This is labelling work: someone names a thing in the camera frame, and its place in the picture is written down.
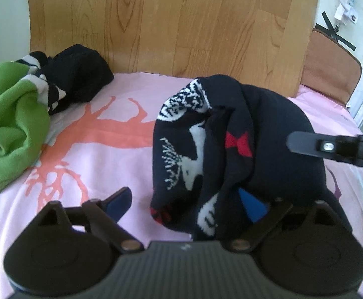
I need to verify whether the brown cushion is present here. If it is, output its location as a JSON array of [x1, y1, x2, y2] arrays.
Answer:
[[300, 28, 363, 105]]

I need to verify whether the wooden headboard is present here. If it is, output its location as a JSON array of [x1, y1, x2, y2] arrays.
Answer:
[[28, 0, 322, 95]]

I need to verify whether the green cloth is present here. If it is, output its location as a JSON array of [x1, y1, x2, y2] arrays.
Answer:
[[0, 61, 51, 194]]

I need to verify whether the black tape cross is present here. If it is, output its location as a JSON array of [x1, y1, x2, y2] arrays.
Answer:
[[321, 11, 357, 51]]

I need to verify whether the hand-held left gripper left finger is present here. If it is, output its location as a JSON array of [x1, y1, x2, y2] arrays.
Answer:
[[36, 187, 144, 253]]

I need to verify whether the pink printed bed sheet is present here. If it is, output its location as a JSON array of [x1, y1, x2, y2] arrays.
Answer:
[[0, 71, 363, 293]]

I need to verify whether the black white striped cloth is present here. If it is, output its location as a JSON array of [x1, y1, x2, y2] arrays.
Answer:
[[14, 51, 67, 116]]

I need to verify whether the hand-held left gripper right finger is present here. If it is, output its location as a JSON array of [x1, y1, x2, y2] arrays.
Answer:
[[230, 188, 336, 252]]

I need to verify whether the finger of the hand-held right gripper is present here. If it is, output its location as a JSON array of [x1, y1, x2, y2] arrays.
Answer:
[[286, 130, 363, 172]]

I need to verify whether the white charger plug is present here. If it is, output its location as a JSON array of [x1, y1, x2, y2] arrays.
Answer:
[[334, 0, 360, 25]]

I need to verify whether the navy reindeer pattern sweater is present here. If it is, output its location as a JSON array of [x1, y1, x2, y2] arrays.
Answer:
[[149, 74, 354, 244]]

